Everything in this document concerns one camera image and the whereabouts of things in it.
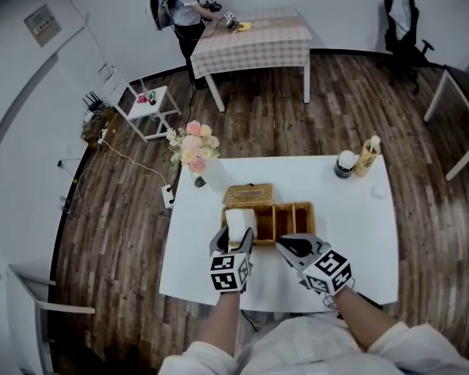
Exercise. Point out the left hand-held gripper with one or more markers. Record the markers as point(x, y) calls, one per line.
point(228, 273)

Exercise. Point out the white frame furniture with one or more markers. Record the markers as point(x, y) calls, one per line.
point(27, 287)

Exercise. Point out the yellow drink bottle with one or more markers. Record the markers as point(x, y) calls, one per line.
point(366, 160)

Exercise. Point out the black office chair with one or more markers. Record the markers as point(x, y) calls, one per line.
point(404, 49)

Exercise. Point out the person's right forearm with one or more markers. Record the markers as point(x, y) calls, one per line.
point(361, 316)

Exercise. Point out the checkered cloth table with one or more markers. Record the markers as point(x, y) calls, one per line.
point(254, 47)

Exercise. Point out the wicker divided basket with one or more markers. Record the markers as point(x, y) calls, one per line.
point(285, 221)

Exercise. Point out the yellow cloth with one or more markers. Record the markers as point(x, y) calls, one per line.
point(245, 26)

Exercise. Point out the white power strip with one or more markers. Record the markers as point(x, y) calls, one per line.
point(168, 196)

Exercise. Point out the brown cardboard box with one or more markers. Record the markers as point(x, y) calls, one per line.
point(95, 125)

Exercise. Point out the red green toy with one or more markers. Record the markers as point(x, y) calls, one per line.
point(152, 98)

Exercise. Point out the small white cap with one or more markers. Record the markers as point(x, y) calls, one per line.
point(377, 192)

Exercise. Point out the small black round cup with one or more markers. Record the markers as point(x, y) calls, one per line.
point(200, 183)

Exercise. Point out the pink flower bouquet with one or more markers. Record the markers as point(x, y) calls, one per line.
point(193, 147)

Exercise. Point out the person's left forearm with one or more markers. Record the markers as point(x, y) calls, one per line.
point(220, 322)

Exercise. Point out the wall notice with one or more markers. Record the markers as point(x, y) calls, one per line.
point(42, 25)

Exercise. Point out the white garment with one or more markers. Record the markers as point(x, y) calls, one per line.
point(399, 14)

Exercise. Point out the white chair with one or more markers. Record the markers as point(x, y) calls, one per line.
point(115, 86)

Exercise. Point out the black router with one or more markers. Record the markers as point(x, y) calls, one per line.
point(93, 104)

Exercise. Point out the small white side table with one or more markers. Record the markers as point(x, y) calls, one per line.
point(152, 108)

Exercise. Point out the person's white jacket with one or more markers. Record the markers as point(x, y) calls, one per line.
point(308, 350)

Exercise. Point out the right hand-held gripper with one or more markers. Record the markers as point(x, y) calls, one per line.
point(328, 272)

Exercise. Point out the pink toy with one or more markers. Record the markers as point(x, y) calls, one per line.
point(141, 99)

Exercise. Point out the wicker box lid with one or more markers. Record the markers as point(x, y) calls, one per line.
point(248, 193)

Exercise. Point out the dark jar white lid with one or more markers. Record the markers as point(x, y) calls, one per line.
point(344, 164)

